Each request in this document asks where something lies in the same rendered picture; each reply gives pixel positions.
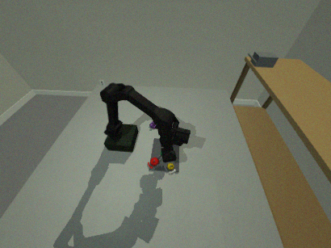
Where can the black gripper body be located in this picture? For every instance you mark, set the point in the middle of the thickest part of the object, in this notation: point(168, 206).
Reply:
point(169, 155)

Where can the purple gear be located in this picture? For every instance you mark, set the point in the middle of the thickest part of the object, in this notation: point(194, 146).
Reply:
point(152, 125)

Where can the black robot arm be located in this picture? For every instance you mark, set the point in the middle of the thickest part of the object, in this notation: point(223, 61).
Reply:
point(164, 119)

